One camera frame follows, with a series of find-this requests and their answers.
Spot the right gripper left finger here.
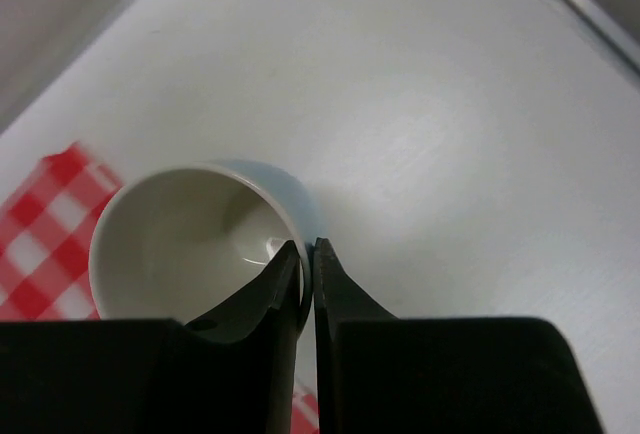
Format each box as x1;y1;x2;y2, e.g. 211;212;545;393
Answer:
144;241;300;433

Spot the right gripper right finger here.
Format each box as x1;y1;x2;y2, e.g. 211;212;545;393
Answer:
313;238;500;433

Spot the light blue mug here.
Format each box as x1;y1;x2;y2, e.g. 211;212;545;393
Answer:
89;159;324;330

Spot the red white checkered cloth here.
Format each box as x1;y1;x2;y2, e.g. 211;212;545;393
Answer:
1;143;122;321

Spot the right aluminium table rail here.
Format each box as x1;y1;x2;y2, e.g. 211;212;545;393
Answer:
514;0;640;75

